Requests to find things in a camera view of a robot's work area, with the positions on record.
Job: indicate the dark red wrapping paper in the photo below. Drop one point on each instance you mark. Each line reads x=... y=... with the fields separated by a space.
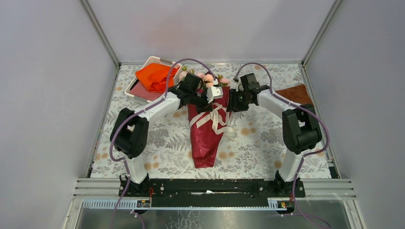
x=204 y=141

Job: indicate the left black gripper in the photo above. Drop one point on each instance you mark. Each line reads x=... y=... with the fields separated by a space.
x=205 y=107

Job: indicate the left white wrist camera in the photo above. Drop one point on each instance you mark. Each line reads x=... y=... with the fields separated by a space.
x=213 y=93

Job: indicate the pink paper sheet in basket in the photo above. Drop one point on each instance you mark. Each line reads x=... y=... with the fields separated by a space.
x=139 y=91

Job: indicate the cream printed ribbon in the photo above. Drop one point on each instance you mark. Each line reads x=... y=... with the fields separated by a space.
x=220 y=119

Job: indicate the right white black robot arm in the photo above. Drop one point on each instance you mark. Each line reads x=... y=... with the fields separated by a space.
x=300 y=128

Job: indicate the floral patterned table mat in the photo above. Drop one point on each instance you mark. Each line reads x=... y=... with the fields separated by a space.
x=258 y=151

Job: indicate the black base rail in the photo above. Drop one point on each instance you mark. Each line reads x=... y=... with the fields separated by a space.
x=217 y=193

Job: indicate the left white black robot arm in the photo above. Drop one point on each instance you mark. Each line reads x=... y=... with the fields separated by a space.
x=130 y=132

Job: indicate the pink fake flower bunch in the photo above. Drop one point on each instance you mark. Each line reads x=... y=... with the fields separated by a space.
x=207 y=79

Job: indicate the brown folded cloth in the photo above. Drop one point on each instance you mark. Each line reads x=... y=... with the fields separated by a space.
x=297 y=94

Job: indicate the orange folded cloth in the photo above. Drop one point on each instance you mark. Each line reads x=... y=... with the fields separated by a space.
x=154 y=77

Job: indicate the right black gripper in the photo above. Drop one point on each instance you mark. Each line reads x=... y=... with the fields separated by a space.
x=232 y=104

